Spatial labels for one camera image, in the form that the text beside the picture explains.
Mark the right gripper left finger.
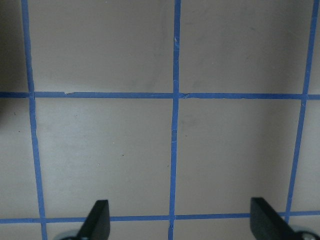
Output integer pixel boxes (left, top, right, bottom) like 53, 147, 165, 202
75, 200, 111, 240

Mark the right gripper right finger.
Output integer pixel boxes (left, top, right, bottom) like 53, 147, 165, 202
250, 197, 295, 240

